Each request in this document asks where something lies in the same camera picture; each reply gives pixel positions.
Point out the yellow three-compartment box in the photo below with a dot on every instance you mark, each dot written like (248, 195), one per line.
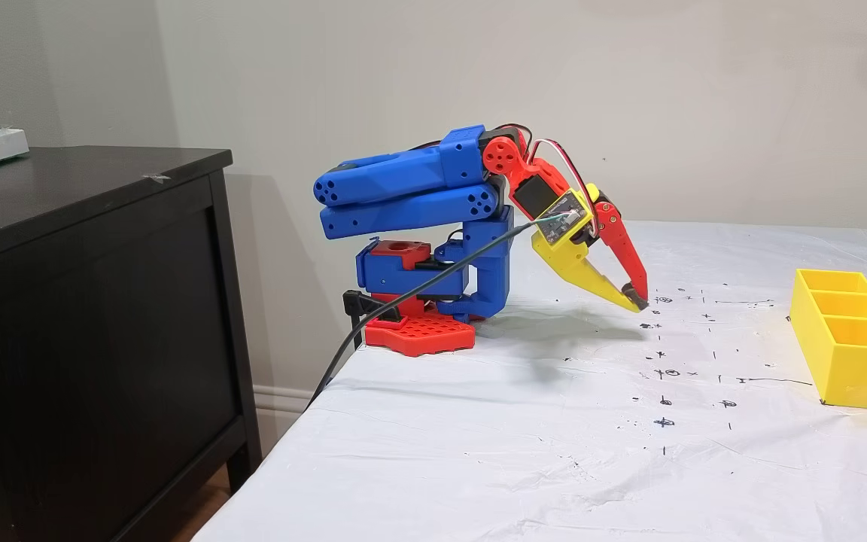
(862, 369)

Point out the white table cover sheet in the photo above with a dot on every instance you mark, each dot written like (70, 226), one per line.
(554, 467)

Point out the black table clamp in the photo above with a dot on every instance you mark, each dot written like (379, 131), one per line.
(362, 305)

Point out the white baseboard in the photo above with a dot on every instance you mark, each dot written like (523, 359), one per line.
(275, 403)

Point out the black wooden dresser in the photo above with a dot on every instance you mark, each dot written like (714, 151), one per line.
(102, 339)

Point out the camera board on yellow mount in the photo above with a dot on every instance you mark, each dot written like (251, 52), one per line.
(565, 218)

